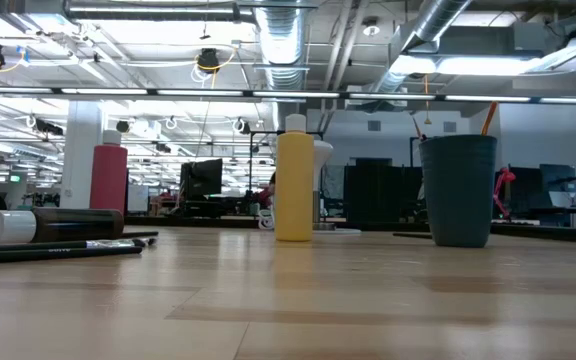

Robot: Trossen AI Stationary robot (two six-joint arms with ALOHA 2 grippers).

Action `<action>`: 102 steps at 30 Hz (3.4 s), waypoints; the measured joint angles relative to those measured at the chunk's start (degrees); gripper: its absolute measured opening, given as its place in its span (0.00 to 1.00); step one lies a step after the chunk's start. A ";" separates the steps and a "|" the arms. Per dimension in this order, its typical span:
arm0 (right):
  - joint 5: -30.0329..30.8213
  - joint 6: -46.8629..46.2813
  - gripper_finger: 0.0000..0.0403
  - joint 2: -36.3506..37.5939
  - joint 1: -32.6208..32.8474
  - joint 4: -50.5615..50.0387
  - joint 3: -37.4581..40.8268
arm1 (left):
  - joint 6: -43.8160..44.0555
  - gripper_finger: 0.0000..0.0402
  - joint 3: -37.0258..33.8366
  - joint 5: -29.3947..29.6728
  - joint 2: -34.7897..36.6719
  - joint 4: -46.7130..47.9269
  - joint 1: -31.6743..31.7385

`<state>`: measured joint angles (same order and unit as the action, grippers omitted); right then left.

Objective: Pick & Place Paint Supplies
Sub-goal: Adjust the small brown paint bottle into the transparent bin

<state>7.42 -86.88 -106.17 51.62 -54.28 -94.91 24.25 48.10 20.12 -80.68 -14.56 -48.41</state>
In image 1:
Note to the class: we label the white building column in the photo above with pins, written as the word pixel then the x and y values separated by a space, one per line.
pixel 80 160

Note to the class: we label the tall red paint bottle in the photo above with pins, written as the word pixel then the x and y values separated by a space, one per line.
pixel 109 172

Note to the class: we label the brown white-capped paint bottle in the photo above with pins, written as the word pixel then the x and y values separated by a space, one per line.
pixel 78 225

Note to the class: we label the red articulated stand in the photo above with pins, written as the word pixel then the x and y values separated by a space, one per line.
pixel 505 177

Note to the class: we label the silver slanted ventilation duct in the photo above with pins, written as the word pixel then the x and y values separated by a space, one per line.
pixel 435 15

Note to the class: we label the tall yellow paint bottle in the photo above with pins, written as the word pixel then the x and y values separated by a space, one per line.
pixel 294 190

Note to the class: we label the long ceiling light strip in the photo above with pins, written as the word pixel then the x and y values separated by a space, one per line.
pixel 293 94

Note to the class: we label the black computer monitor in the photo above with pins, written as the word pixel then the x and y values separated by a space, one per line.
pixel 203 177

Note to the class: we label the white mushroom lamp metal base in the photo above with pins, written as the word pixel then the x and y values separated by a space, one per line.
pixel 322 155

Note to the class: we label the blue-lit computer monitor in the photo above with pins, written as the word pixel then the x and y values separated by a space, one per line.
pixel 558 180

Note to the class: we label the black aluminium table frame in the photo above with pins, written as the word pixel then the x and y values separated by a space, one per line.
pixel 543 233

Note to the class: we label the person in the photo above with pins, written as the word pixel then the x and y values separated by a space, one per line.
pixel 268 195

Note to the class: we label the silver ribbed ventilation duct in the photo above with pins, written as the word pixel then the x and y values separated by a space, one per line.
pixel 283 40

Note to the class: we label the grey-blue plastic cup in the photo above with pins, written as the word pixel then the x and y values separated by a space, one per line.
pixel 460 195

